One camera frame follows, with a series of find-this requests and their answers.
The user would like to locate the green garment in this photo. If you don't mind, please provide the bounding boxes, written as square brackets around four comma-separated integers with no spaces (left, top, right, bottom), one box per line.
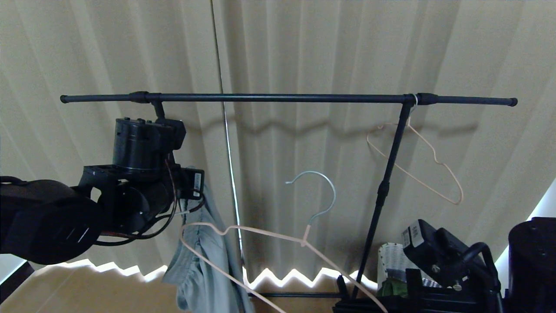
[377,280,409,300]

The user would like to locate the pale grey shorts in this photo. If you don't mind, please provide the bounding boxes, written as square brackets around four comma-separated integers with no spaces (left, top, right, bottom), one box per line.
[163,167,257,313]

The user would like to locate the white laundry basket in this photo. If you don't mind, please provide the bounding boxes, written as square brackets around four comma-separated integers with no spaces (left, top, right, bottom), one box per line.
[377,243,441,298]

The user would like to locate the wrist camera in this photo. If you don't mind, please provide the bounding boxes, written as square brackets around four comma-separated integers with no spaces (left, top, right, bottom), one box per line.
[402,219,478,296]
[164,118,187,153]

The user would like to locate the pink clothes hanger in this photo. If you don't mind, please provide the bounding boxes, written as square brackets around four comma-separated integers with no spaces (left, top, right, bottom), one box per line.
[366,104,464,206]
[179,170,388,313]

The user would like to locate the beige curtain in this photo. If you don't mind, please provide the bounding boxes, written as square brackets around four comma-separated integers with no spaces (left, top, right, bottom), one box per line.
[0,0,556,283]

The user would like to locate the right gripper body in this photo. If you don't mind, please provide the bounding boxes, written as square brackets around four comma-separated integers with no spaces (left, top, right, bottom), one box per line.
[332,269,506,313]

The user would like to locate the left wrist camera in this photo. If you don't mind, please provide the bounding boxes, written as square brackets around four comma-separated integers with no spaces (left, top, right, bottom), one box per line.
[164,118,187,153]

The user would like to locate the black clothes rack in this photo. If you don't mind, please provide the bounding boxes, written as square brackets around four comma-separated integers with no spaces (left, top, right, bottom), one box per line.
[60,91,518,301]

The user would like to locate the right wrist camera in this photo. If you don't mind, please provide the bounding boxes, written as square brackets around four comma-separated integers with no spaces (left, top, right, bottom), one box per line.
[402,219,478,296]

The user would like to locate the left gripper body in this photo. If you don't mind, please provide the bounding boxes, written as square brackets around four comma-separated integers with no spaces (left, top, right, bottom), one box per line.
[126,167,205,233]

